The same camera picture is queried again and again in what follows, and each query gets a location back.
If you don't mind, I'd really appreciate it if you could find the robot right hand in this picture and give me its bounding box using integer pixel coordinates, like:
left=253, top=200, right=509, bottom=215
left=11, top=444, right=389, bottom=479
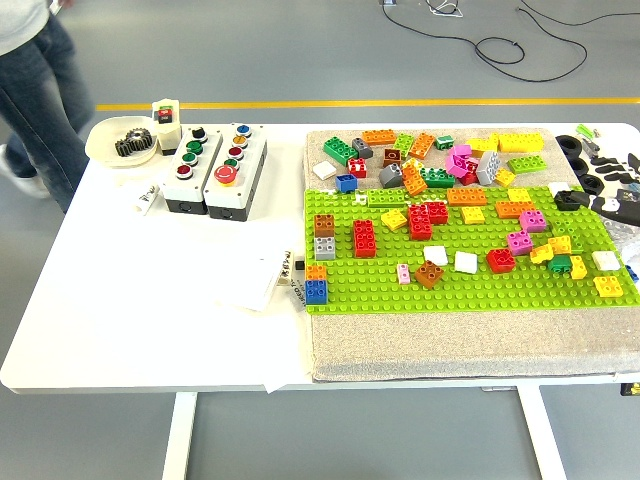
left=585, top=152, right=640, bottom=224

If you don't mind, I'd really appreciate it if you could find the green toy baseplate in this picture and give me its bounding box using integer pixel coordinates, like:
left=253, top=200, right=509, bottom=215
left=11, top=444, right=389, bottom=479
left=303, top=184, right=640, bottom=315

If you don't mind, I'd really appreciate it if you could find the clear plastic bag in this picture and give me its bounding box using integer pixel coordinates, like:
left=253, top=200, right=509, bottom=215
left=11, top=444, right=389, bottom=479
left=602, top=214, right=640, bottom=267

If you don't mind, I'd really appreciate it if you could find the black square brick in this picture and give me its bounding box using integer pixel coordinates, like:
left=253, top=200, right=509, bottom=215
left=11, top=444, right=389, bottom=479
left=553, top=189, right=587, bottom=212

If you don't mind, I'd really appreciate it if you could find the dark green square brick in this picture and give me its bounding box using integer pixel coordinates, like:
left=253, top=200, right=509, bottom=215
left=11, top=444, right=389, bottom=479
left=547, top=253, right=575, bottom=275

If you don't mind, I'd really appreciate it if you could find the pink square brick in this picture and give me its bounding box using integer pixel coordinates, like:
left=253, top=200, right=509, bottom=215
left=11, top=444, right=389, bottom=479
left=443, top=154, right=469, bottom=179
left=519, top=209, right=548, bottom=233
left=507, top=228, right=536, bottom=254

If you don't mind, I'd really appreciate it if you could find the lime green long brick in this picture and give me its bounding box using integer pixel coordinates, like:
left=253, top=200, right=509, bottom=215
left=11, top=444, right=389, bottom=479
left=367, top=188, right=409, bottom=208
left=506, top=154, right=548, bottom=175

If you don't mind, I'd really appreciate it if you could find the orange long brick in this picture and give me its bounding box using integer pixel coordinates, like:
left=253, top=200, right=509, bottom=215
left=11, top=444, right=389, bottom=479
left=401, top=163, right=430, bottom=197
left=496, top=199, right=539, bottom=220
left=447, top=186, right=490, bottom=207
left=408, top=132, right=437, bottom=160
left=361, top=128, right=398, bottom=147

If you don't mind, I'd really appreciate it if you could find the grey long brick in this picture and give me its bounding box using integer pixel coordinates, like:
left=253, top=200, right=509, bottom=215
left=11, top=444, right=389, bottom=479
left=475, top=149, right=503, bottom=187

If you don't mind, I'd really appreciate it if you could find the dark green long brick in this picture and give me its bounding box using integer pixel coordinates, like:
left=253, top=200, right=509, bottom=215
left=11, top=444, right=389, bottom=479
left=322, top=137, right=360, bottom=167
left=419, top=167, right=457, bottom=189

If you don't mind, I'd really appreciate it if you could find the red long brick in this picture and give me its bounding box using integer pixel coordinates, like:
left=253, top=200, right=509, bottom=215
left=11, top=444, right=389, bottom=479
left=353, top=217, right=380, bottom=258
left=407, top=202, right=435, bottom=241

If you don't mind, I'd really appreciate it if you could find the white table leg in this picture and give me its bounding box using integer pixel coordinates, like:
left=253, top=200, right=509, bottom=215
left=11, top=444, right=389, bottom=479
left=160, top=392, right=199, bottom=480
left=516, top=384, right=569, bottom=480

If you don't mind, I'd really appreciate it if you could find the grey-brown mat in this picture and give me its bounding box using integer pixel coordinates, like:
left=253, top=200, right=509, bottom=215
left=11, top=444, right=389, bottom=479
left=303, top=127, right=640, bottom=385

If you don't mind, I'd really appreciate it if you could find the grey square brick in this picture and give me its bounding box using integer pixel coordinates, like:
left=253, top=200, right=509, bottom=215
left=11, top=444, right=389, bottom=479
left=314, top=234, right=338, bottom=260

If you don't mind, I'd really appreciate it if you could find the white printed tube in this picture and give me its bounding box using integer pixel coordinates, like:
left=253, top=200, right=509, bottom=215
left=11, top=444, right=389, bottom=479
left=287, top=282, right=308, bottom=313

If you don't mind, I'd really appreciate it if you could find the white labelled tube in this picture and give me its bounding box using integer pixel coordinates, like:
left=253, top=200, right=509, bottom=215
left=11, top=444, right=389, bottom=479
left=273, top=246, right=297, bottom=289

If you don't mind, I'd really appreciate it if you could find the emergency stop control box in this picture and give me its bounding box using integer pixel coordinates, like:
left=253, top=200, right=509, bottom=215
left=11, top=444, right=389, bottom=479
left=203, top=122, right=269, bottom=222

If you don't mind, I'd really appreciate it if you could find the white tissue paper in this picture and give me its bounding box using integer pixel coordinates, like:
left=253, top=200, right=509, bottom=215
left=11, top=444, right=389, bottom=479
left=204, top=242, right=315, bottom=394

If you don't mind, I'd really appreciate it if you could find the four-button control box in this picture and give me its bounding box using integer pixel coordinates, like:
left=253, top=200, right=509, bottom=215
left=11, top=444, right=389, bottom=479
left=160, top=125, right=223, bottom=216

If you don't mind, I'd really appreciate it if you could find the white pipe fitting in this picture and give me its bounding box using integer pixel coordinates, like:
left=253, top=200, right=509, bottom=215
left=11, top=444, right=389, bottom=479
left=119, top=177, right=162, bottom=218

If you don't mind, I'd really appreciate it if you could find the black metal gear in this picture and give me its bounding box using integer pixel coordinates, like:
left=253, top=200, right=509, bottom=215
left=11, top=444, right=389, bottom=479
left=114, top=137, right=144, bottom=159
left=127, top=127, right=155, bottom=151

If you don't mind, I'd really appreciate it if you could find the white plastic bowl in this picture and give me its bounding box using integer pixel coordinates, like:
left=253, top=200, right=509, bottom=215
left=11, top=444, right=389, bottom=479
left=84, top=115, right=161, bottom=170

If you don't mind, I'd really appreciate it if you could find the person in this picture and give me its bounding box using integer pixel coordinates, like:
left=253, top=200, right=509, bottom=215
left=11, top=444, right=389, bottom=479
left=0, top=0, right=97, bottom=214

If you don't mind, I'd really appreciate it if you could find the looping black floor cable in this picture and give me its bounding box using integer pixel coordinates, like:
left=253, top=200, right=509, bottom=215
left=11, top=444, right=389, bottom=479
left=382, top=2, right=589, bottom=84

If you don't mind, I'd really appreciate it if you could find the thin black floor cable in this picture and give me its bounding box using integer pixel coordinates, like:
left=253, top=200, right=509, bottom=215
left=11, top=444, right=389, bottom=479
left=519, top=0, right=640, bottom=27

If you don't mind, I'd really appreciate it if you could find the white floor cable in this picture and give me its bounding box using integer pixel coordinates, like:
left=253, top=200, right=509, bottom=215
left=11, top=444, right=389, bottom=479
left=428, top=0, right=467, bottom=19

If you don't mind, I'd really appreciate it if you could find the white wall switch plate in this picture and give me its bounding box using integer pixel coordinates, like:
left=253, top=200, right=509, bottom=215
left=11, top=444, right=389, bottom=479
left=214, top=261, right=282, bottom=313

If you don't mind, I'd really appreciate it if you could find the small cream switch box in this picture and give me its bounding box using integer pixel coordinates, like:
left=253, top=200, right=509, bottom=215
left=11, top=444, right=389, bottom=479
left=151, top=98, right=183, bottom=157

